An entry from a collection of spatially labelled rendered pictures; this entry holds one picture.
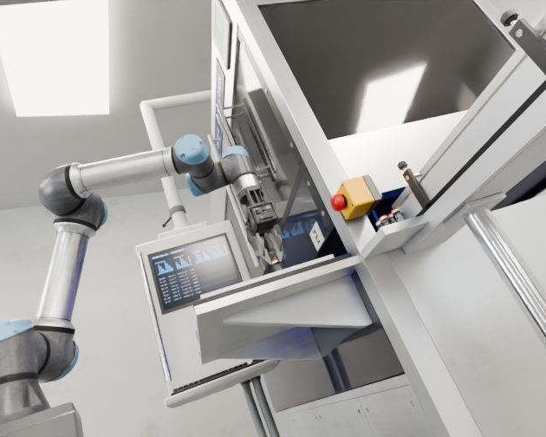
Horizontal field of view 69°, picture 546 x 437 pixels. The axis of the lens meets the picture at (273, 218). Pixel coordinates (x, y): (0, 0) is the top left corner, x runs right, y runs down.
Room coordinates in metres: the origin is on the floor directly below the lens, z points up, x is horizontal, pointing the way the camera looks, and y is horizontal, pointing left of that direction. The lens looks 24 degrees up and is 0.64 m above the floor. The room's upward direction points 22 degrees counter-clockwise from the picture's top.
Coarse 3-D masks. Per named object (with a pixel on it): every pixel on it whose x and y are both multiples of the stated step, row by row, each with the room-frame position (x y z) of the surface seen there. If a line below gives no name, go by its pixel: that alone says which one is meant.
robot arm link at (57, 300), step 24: (72, 216) 0.93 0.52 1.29; (96, 216) 0.99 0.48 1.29; (72, 240) 0.95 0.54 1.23; (72, 264) 0.96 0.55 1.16; (48, 288) 0.94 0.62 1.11; (72, 288) 0.97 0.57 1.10; (48, 312) 0.94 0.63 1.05; (72, 312) 0.99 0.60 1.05; (48, 336) 0.92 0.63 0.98; (72, 336) 0.99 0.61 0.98; (72, 360) 1.01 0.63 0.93
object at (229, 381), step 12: (276, 360) 1.63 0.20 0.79; (240, 372) 1.59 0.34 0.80; (252, 372) 1.60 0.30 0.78; (264, 372) 1.75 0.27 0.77; (204, 384) 1.55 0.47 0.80; (216, 384) 1.56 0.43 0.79; (228, 384) 1.63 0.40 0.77; (180, 396) 1.52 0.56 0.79; (192, 396) 1.54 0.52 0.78; (204, 396) 1.72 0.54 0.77
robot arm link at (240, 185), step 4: (244, 176) 0.96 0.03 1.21; (248, 176) 0.96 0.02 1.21; (252, 176) 0.97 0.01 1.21; (256, 176) 0.98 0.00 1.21; (236, 180) 0.97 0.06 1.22; (240, 180) 0.96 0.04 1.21; (244, 180) 0.96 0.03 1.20; (248, 180) 0.96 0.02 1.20; (252, 180) 0.97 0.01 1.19; (256, 180) 0.98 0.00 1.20; (236, 184) 0.97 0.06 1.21; (240, 184) 0.96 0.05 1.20; (244, 184) 0.96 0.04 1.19; (248, 184) 0.96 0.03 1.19; (252, 184) 0.96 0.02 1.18; (256, 184) 0.97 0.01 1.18; (260, 184) 1.01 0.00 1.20; (236, 188) 0.97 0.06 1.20; (240, 188) 0.96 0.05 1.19; (244, 188) 0.96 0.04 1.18; (236, 192) 0.98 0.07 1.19; (240, 192) 0.97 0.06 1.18
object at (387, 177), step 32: (224, 0) 0.99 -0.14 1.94; (256, 0) 0.95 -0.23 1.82; (288, 0) 0.98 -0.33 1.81; (320, 0) 1.03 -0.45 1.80; (480, 0) 1.21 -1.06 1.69; (224, 96) 1.39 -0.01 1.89; (384, 128) 1.00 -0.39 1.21; (416, 128) 1.03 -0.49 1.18; (448, 128) 1.06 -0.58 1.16; (352, 160) 0.96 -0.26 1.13; (384, 160) 0.98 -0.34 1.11; (416, 160) 1.01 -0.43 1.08; (224, 192) 2.06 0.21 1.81; (384, 192) 0.97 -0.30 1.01; (320, 256) 1.19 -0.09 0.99
